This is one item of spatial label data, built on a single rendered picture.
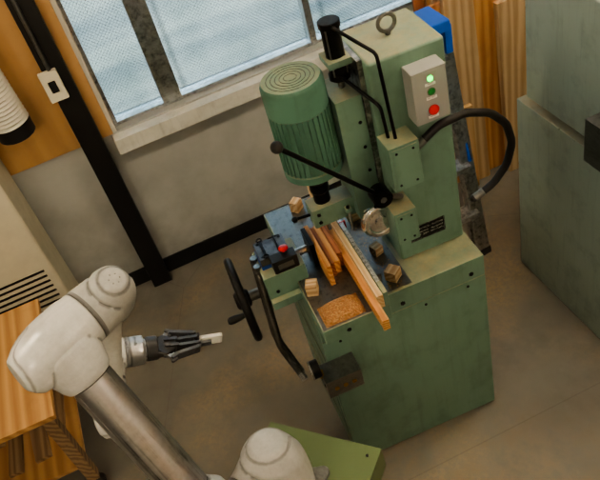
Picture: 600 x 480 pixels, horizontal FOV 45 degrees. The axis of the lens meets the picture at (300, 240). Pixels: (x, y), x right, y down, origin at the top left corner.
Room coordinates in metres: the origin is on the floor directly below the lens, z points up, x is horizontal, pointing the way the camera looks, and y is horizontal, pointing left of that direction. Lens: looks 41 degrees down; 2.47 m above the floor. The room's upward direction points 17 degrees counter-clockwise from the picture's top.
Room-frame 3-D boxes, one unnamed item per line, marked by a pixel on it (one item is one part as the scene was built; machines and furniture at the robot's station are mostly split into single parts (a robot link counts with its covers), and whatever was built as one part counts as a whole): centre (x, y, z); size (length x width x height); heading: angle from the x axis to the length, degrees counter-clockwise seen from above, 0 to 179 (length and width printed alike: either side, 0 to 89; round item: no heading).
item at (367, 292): (1.61, -0.12, 0.92); 0.62 x 0.02 x 0.04; 8
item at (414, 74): (1.63, -0.44, 1.40); 0.10 x 0.06 x 0.16; 98
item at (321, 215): (1.73, -0.12, 1.03); 0.14 x 0.07 x 0.09; 98
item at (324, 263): (1.64, -0.04, 0.94); 0.21 x 0.01 x 0.08; 8
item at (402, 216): (1.60, -0.31, 1.02); 0.09 x 0.07 x 0.12; 8
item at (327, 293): (1.67, 0.00, 0.87); 0.61 x 0.30 x 0.06; 8
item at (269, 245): (1.65, 0.08, 0.99); 0.13 x 0.11 x 0.06; 8
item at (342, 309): (1.43, -0.05, 0.91); 0.12 x 0.09 x 0.03; 98
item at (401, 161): (1.61, -0.34, 1.23); 0.09 x 0.08 x 0.15; 98
